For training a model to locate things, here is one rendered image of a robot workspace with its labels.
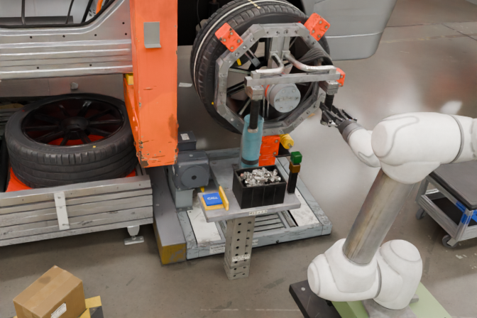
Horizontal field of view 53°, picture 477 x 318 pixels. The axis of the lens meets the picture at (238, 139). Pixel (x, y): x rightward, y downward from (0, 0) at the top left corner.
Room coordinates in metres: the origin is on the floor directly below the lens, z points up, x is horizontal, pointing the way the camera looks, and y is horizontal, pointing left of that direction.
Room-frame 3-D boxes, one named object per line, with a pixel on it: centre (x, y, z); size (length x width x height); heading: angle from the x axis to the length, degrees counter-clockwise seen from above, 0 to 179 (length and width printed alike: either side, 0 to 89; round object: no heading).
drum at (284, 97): (1.95, -0.16, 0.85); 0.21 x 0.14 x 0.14; 20
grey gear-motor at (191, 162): (2.15, 0.28, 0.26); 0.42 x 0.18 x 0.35; 20
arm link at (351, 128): (1.64, -0.46, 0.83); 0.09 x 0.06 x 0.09; 110
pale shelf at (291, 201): (1.66, -0.07, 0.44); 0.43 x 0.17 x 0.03; 110
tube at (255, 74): (1.87, -0.08, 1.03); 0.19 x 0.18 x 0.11; 20
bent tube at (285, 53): (1.94, -0.27, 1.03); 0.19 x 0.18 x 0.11; 20
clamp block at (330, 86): (1.89, -0.37, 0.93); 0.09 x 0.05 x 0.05; 20
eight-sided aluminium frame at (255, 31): (2.02, -0.13, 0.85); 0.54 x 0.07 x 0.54; 110
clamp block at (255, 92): (1.77, -0.05, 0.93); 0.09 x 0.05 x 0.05; 20
